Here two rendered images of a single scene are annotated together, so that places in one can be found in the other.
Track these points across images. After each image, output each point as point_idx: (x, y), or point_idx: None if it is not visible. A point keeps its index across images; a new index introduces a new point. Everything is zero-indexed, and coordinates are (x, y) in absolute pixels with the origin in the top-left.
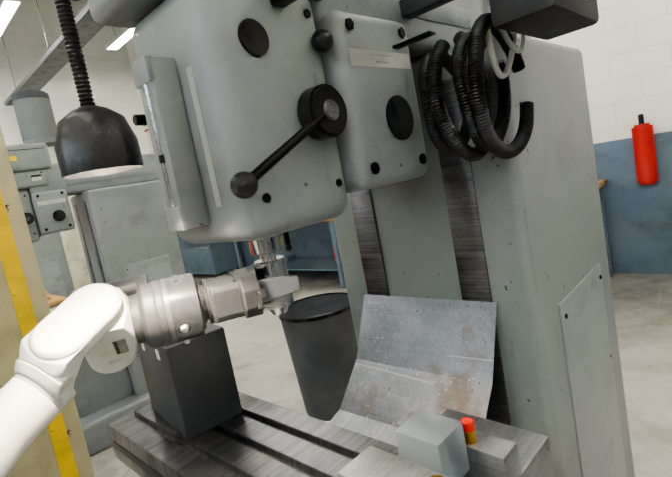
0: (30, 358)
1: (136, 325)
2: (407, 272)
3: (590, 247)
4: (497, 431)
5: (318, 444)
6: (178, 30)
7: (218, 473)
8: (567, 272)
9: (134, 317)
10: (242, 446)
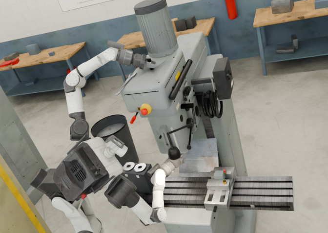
0: (158, 186)
1: (165, 174)
2: None
3: (230, 110)
4: (226, 168)
5: (185, 182)
6: (168, 121)
7: (168, 196)
8: (228, 123)
9: (165, 173)
10: (168, 189)
